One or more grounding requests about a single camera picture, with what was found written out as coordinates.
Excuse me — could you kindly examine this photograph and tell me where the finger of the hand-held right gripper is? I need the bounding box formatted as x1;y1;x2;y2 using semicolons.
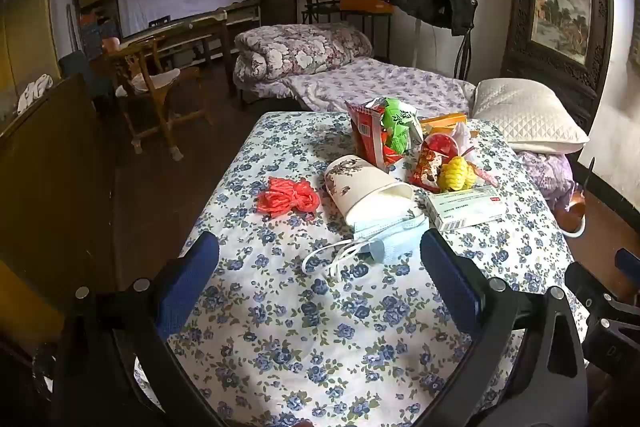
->
564;261;640;378
616;248;640;275

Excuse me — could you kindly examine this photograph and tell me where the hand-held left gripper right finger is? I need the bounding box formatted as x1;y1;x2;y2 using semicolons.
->
415;229;589;427

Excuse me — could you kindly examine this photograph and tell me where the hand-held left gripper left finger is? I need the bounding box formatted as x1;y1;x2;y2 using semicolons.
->
50;231;226;427

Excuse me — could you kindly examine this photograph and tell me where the blue face mask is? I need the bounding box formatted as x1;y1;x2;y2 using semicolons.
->
301;212;431;279

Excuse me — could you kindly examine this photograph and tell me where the white medicine box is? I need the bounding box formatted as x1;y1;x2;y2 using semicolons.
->
424;187;507;232

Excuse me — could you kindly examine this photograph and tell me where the yellow bumpy object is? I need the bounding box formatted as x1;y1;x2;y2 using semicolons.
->
439;156;478;192

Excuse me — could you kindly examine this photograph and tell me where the red printed snack wrapper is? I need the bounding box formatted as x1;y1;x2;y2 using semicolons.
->
409;142;451;194

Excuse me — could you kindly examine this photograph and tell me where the orange medicine box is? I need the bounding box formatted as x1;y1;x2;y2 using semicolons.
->
419;113;468;138

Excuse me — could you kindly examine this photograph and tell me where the red snack bag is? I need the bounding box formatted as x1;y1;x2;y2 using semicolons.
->
346;99;401;172

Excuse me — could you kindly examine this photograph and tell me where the green snack packet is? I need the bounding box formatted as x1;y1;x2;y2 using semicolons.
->
380;97;425;155

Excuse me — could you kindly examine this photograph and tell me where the light blue plastic basin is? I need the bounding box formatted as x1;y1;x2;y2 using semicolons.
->
562;217;587;239

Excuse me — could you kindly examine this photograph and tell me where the copper pan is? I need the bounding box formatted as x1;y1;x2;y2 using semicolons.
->
560;157;596;228

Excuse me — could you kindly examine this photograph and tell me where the clear red candy wrapper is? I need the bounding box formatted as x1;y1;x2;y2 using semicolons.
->
469;147;501;188

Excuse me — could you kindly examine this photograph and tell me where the white printed paper cup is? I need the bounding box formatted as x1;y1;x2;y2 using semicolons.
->
324;155;415;228

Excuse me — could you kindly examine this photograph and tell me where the blue floral checked cloth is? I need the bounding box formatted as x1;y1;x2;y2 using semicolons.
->
132;111;591;427

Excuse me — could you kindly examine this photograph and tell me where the white plastic bag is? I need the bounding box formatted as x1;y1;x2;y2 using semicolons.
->
452;122;481;152

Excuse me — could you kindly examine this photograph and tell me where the brown wooden cabinet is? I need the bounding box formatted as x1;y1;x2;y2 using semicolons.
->
0;72;121;298

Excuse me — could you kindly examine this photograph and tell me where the yellow wooden armchair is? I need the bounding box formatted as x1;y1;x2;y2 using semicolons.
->
102;34;213;158

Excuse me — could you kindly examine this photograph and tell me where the white quilted pillow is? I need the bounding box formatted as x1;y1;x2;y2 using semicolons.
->
471;78;591;156

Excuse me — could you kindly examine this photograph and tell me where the purple floral bed sheet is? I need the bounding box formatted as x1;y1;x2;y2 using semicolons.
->
287;57;476;114

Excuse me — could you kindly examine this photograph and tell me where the dark blue chair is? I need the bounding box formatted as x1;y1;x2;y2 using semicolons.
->
59;51;116;108

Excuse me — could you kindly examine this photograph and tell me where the white crumpled cloth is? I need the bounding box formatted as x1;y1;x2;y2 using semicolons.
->
17;74;53;115

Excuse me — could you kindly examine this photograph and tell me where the pink floral rolled quilt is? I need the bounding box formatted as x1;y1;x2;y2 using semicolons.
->
232;24;375;100

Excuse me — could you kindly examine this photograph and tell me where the long wooden table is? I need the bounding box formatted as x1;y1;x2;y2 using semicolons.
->
120;4;261;58

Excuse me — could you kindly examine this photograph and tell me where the orange top metal stool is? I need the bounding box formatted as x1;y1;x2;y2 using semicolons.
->
340;0;396;62

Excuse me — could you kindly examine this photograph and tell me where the red plastic string bundle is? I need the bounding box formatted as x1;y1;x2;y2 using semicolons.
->
256;176;321;222

